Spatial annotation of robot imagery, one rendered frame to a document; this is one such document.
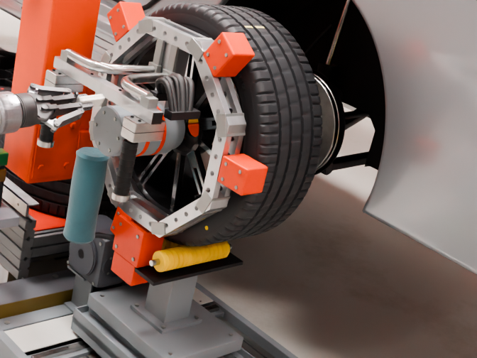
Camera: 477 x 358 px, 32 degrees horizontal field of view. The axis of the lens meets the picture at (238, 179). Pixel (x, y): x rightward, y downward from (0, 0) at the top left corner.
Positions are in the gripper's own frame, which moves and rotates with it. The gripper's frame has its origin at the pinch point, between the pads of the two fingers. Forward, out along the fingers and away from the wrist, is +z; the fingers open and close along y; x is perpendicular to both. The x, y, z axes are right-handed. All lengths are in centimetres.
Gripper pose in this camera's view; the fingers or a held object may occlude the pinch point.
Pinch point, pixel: (89, 101)
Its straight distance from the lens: 196.6
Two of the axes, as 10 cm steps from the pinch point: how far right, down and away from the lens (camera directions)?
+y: -5.4, -7.8, 3.2
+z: 6.8, -1.7, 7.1
